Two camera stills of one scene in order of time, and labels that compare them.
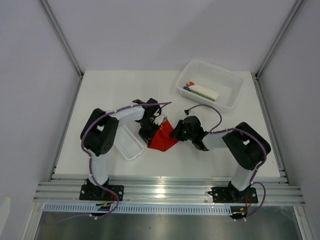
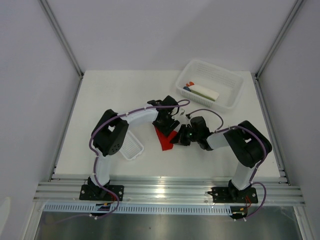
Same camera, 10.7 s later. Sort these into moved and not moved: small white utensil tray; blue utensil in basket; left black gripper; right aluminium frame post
Moved: left black gripper
Not moved: right aluminium frame post; small white utensil tray; blue utensil in basket
